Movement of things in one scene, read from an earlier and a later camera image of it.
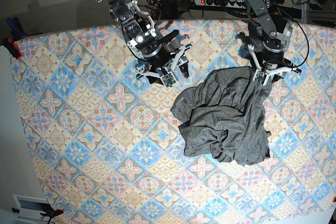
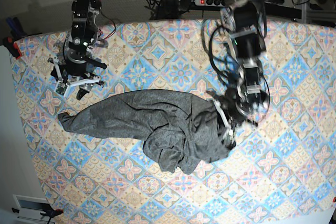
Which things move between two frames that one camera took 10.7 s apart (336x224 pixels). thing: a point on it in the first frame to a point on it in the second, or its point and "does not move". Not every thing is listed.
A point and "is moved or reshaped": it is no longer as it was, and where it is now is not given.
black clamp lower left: x=50 y=212 does not move
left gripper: x=159 y=57 to x=75 y=71
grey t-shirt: x=223 y=117 is moved or reshaped
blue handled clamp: x=16 y=28 does not move
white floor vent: x=30 y=208 does not move
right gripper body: x=271 y=64 to x=237 y=103
